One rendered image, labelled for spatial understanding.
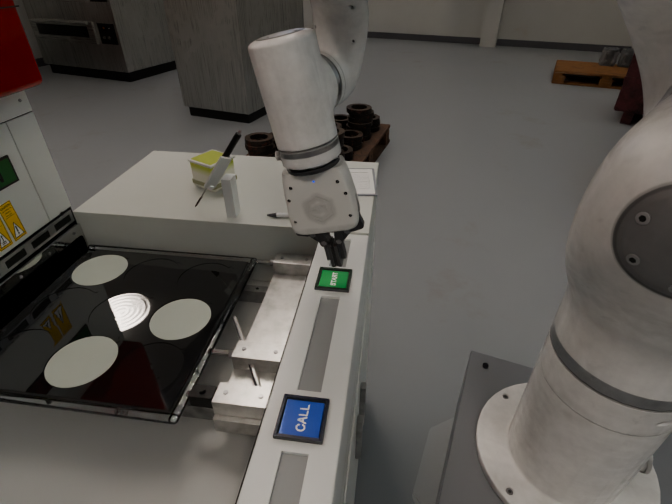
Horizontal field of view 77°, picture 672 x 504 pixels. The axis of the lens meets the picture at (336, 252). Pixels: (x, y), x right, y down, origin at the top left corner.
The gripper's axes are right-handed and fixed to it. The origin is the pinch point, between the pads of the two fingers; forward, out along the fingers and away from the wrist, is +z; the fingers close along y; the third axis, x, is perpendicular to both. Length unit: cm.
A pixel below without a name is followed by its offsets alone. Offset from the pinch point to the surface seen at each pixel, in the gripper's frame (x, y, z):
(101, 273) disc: 3.4, -47.9, 1.7
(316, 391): -21.8, -0.8, 6.1
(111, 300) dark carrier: -3.6, -41.6, 3.1
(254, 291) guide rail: 7.9, -20.9, 12.7
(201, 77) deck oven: 376, -199, 18
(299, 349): -15.7, -4.0, 5.0
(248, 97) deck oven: 365, -152, 44
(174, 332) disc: -9.5, -27.2, 6.2
